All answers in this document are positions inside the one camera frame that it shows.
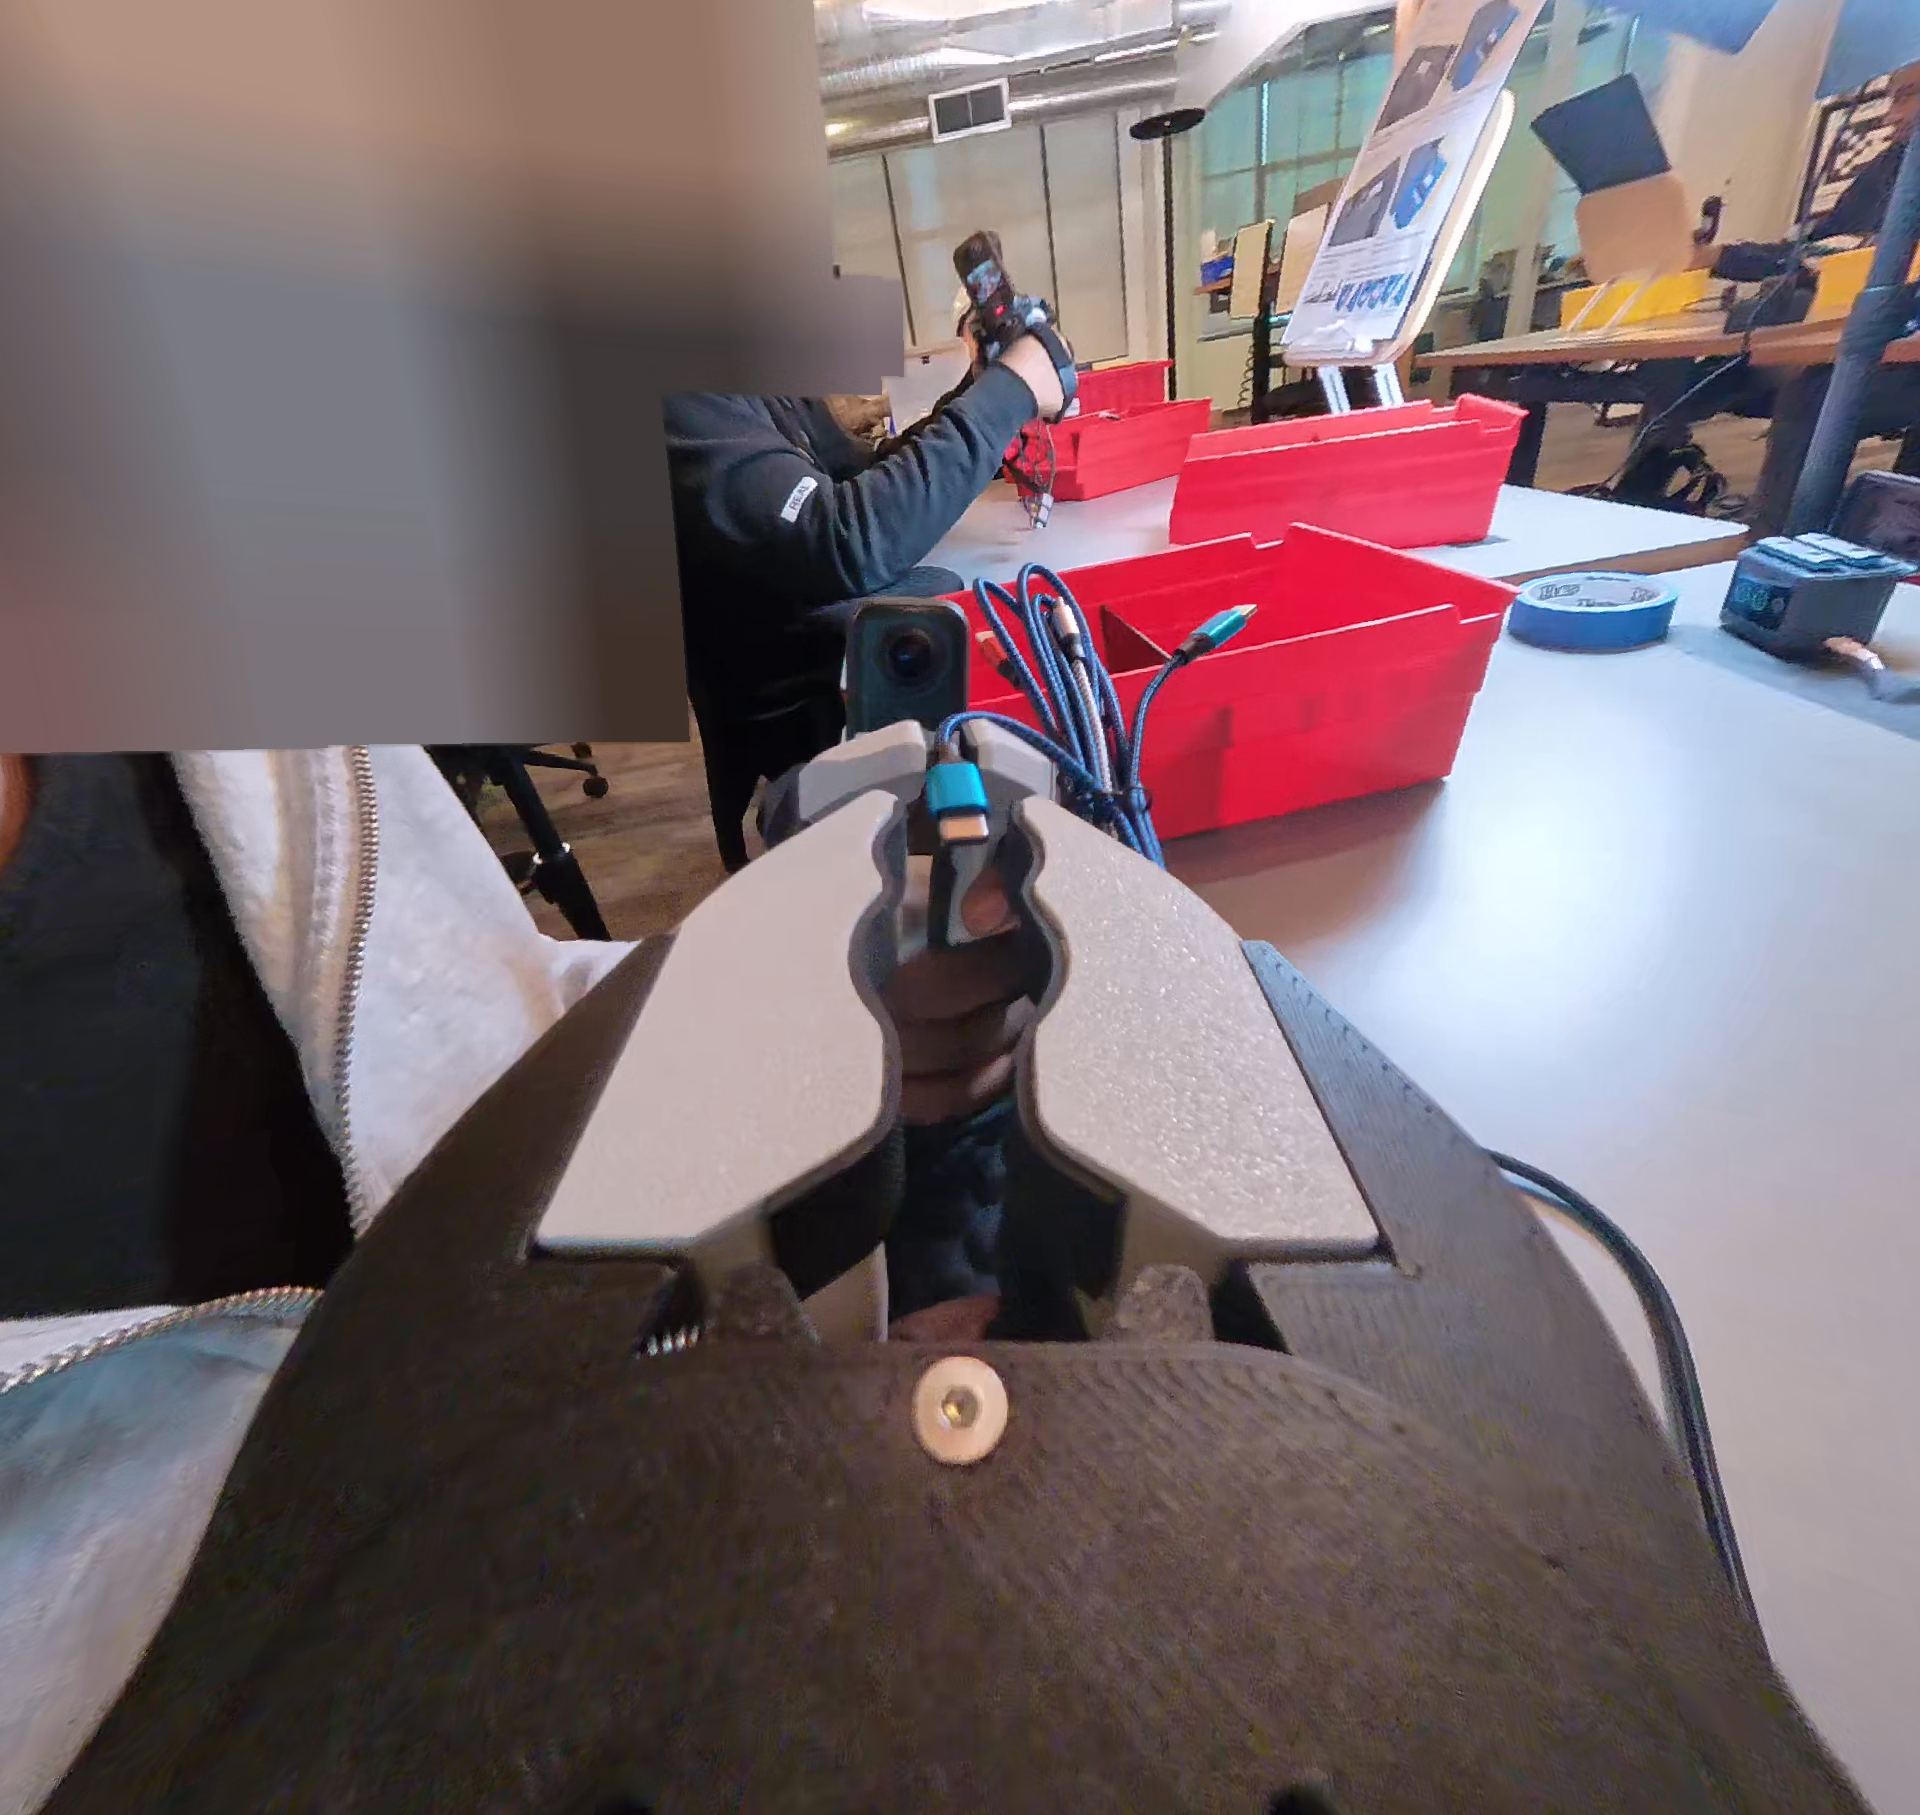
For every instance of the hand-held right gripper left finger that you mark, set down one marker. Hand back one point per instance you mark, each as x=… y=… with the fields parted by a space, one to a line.
x=721 y=1079

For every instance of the grey zip hoodie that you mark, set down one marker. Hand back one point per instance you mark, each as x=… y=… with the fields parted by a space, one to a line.
x=451 y=975

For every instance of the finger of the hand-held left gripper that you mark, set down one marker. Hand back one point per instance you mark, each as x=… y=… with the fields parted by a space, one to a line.
x=1028 y=761
x=862 y=780

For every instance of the black office chair base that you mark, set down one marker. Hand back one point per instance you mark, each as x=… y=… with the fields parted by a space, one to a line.
x=543 y=843

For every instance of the black floor lamp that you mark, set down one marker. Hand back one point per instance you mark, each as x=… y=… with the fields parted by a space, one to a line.
x=1170 y=121

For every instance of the black top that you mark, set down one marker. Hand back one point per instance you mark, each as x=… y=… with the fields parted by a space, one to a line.
x=134 y=1035

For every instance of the white poster board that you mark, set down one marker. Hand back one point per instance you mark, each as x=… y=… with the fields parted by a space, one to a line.
x=1411 y=166

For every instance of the black box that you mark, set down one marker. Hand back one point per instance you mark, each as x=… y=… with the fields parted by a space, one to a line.
x=1882 y=516

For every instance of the red bin with dividers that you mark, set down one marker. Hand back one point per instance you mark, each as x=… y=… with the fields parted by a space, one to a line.
x=1321 y=704

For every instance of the black pole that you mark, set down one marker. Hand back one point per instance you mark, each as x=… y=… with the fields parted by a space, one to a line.
x=1854 y=375

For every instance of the small grey battery box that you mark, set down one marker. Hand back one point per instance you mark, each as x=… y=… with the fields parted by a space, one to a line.
x=1800 y=600

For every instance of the person's left hand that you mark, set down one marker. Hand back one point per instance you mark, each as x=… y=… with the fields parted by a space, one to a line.
x=960 y=1013

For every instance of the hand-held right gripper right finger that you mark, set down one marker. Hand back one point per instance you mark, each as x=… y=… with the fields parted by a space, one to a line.
x=1185 y=1079

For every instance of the red plastic bin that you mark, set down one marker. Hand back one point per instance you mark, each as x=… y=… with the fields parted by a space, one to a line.
x=1126 y=383
x=1350 y=487
x=1141 y=449

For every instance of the wooden desk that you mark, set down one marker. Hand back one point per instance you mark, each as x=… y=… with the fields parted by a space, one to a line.
x=1651 y=341

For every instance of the blue tape roll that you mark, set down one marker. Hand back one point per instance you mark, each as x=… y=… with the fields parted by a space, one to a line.
x=1590 y=633

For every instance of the yellow bin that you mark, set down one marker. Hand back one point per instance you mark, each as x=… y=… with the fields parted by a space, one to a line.
x=1836 y=269
x=1637 y=304

